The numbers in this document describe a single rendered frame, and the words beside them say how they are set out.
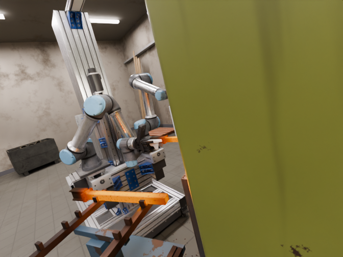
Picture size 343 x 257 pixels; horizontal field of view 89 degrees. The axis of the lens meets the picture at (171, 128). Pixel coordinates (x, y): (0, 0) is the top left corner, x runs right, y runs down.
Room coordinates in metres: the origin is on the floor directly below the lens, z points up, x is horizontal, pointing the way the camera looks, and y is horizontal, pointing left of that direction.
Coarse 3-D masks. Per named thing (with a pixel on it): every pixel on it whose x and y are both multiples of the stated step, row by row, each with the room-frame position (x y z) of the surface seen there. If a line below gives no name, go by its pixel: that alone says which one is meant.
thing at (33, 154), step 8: (32, 144) 5.15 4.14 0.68; (40, 144) 4.74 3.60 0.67; (48, 144) 4.86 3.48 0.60; (8, 152) 4.29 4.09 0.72; (16, 152) 4.36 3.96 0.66; (24, 152) 4.46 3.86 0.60; (32, 152) 4.57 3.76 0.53; (40, 152) 4.68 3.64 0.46; (48, 152) 4.81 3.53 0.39; (56, 152) 4.93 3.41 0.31; (16, 160) 4.31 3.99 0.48; (24, 160) 4.42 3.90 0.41; (32, 160) 4.52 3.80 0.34; (40, 160) 4.64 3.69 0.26; (48, 160) 4.76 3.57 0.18; (56, 160) 4.89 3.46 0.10; (16, 168) 4.27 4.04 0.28; (24, 168) 4.37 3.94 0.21; (32, 168) 4.47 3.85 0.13
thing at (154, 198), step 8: (72, 192) 0.66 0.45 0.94; (80, 192) 0.62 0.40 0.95; (88, 192) 0.62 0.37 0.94; (96, 192) 0.61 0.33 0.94; (104, 192) 0.59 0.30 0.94; (112, 192) 0.58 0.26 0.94; (120, 192) 0.56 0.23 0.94; (128, 192) 0.55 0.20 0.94; (136, 192) 0.54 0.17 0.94; (144, 192) 0.53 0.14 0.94; (80, 200) 0.63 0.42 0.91; (104, 200) 0.57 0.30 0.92; (112, 200) 0.56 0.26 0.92; (120, 200) 0.54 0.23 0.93; (128, 200) 0.53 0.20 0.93; (136, 200) 0.51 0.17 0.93; (152, 200) 0.48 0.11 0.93; (160, 200) 0.47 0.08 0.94
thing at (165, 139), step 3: (150, 138) 0.95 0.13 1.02; (153, 138) 0.93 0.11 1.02; (156, 138) 0.92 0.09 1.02; (159, 138) 0.91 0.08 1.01; (162, 138) 0.89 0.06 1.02; (165, 138) 0.89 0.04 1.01; (168, 138) 0.87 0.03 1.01; (171, 138) 0.86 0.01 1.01; (174, 138) 0.85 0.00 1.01; (162, 141) 0.89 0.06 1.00; (165, 141) 0.89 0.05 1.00; (168, 141) 0.88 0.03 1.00; (171, 141) 0.87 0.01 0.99; (174, 141) 0.86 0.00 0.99; (177, 141) 0.85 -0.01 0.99
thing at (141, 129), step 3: (138, 126) 0.97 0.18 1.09; (141, 126) 0.97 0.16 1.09; (144, 126) 0.99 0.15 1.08; (138, 129) 0.98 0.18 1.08; (141, 129) 0.97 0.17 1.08; (144, 129) 0.99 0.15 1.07; (138, 132) 0.98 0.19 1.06; (141, 132) 0.98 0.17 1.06; (144, 132) 1.01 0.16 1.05; (138, 135) 0.98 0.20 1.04; (141, 135) 0.99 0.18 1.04; (138, 138) 0.99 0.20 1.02; (141, 138) 1.00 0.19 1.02; (138, 141) 0.99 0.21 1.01
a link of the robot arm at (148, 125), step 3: (138, 120) 1.65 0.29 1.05; (141, 120) 1.60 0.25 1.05; (144, 120) 1.58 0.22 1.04; (147, 120) 1.63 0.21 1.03; (135, 123) 1.56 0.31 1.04; (138, 123) 1.55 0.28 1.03; (141, 123) 1.55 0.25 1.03; (144, 123) 1.57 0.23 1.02; (147, 123) 1.59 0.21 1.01; (135, 126) 1.56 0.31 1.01; (147, 126) 1.58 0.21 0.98; (150, 126) 1.60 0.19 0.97; (135, 129) 1.56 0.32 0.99; (147, 129) 1.58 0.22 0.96; (150, 129) 1.61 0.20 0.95; (147, 132) 1.57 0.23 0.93
